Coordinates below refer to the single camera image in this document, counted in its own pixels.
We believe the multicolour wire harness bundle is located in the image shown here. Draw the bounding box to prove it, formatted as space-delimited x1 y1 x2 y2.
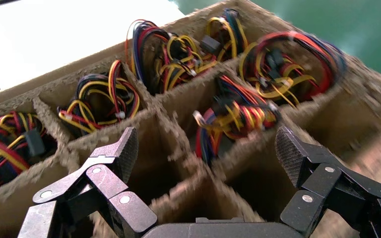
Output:
125 19 218 96
199 8 249 63
0 111 48 188
238 31 347 109
192 74 281 167
57 59 142 135

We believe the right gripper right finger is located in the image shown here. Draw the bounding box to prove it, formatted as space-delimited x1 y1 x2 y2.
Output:
275 126 381 238

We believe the brown cardboard divider box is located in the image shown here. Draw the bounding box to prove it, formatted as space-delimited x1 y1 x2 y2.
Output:
0 0 381 238

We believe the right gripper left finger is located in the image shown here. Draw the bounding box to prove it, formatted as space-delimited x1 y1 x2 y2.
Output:
18 127 158 238

